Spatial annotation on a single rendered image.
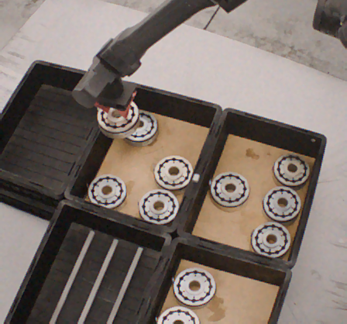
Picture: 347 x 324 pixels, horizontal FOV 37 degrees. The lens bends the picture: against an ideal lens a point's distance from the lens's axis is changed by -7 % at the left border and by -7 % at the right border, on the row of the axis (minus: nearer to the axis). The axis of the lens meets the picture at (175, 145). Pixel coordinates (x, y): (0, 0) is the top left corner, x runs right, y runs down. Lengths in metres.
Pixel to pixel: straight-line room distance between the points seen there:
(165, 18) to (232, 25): 2.12
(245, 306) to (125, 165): 0.52
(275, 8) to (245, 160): 1.79
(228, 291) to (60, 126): 0.69
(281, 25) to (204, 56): 1.23
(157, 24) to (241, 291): 0.70
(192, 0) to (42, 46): 1.23
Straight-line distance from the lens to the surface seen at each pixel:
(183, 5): 0.91
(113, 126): 1.35
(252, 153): 1.55
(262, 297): 1.37
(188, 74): 1.88
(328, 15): 1.47
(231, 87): 1.85
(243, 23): 3.08
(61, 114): 1.66
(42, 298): 1.40
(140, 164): 1.53
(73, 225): 1.47
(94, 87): 1.15
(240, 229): 1.43
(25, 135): 1.65
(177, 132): 1.58
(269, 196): 1.45
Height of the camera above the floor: 2.13
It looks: 56 degrees down
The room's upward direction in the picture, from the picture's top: 3 degrees counter-clockwise
